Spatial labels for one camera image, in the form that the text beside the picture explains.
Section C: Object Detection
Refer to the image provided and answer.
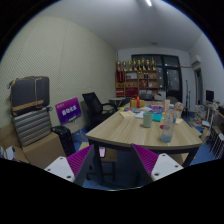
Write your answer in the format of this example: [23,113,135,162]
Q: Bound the purple sign board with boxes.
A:
[54,97,83,125]

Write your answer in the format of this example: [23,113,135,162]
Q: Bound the yellow gift box red ribbon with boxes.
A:
[129,95,147,109]

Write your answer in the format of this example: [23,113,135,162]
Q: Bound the small black suitcase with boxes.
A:
[50,125,77,158]

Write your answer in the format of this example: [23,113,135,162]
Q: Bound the orange standing card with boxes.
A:
[163,98,171,113]

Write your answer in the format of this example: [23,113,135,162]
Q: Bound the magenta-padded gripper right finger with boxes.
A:
[130,143,184,186]

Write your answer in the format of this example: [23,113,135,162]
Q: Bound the white wall air conditioner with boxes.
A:
[189,54,203,68]

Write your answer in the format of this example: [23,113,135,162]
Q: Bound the teal book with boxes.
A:
[151,113,164,123]

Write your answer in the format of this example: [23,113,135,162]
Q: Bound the wooden shelf unit with trophies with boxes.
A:
[115,57,159,98]

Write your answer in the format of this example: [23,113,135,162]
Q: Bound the pale green cup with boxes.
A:
[142,111,154,129]

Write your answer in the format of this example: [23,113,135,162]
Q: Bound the pile of books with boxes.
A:
[193,104,206,125]

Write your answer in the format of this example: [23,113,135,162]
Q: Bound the clear plastic water bottle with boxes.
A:
[160,105,177,144]

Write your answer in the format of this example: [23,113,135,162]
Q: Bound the brown cardboard box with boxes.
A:
[13,131,68,169]

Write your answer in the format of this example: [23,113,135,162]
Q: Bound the black framed glass door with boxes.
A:
[131,54,184,103]

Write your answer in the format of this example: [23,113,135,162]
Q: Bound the pink flowers in white pot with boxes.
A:
[174,101,185,119]

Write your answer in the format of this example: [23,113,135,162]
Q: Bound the black computer monitor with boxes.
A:
[205,89,215,103]

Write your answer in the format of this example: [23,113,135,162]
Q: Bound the black office chair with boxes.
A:
[81,91,118,129]

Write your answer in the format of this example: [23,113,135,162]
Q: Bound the pale yellow book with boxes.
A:
[118,110,137,120]

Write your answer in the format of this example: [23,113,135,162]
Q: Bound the white paper sheet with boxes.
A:
[134,110,145,120]

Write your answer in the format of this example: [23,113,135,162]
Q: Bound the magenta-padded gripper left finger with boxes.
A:
[44,144,97,187]

